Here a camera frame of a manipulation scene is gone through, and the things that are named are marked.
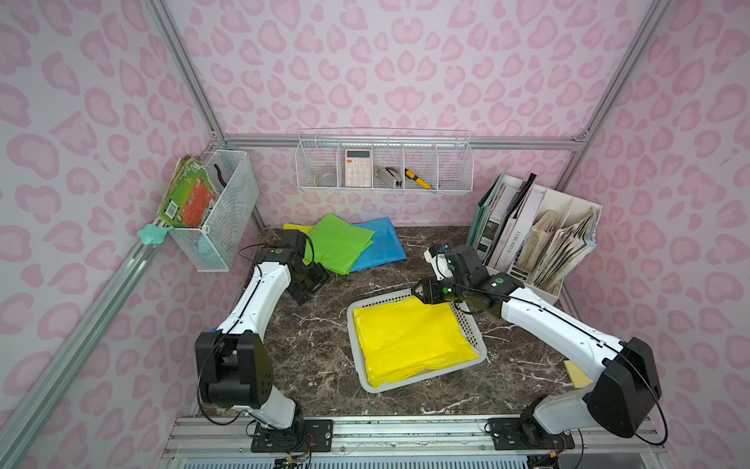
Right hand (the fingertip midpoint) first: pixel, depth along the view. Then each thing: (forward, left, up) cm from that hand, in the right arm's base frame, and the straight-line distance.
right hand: (416, 289), depth 79 cm
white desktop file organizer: (+21, -29, +11) cm, 37 cm away
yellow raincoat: (-9, +3, -11) cm, 15 cm away
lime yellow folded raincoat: (+38, +47, -15) cm, 62 cm away
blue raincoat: (+29, +9, -17) cm, 35 cm away
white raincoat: (-20, +10, -9) cm, 24 cm away
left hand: (+5, +28, -3) cm, 28 cm away
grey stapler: (+37, +8, +10) cm, 39 cm away
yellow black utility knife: (+38, -2, +7) cm, 39 cm away
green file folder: (+20, -19, +9) cm, 30 cm away
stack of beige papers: (+14, -42, -2) cm, 44 cm away
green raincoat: (+29, +27, -16) cm, 43 cm away
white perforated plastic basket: (-3, -14, -11) cm, 18 cm away
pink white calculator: (+38, +18, +12) cm, 44 cm away
